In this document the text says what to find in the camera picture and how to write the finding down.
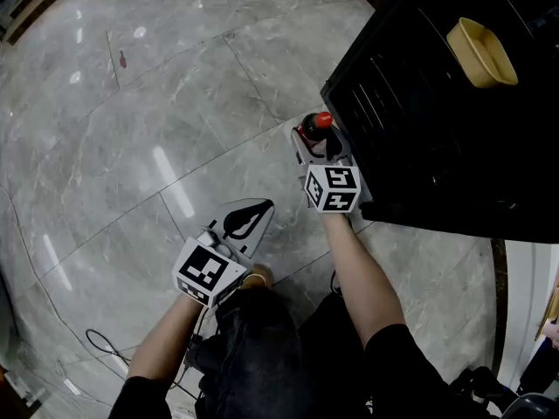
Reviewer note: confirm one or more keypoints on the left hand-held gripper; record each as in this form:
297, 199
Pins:
205, 271

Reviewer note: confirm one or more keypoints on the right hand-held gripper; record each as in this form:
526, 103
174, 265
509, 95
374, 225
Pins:
334, 188

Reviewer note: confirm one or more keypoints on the red-capped dark bottle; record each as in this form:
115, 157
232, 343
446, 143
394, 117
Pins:
314, 127

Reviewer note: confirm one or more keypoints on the black mini fridge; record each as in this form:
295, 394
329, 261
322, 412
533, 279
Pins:
436, 155

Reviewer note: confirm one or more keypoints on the person's left forearm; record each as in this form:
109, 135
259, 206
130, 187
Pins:
166, 343

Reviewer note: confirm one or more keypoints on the person's right forearm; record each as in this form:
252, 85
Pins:
362, 277

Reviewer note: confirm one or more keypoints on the person's left tan shoe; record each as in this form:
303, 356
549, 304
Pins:
260, 275

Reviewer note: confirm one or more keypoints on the person's dark trousers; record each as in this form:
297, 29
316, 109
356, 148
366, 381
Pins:
262, 356

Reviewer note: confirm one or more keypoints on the yellow tray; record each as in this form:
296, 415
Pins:
482, 55

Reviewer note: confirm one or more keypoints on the person's black printed shirt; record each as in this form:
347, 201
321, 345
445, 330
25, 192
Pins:
402, 365

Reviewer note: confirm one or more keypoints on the white curved counter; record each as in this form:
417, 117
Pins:
524, 312

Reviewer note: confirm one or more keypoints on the wooden steps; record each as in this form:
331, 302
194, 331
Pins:
30, 7

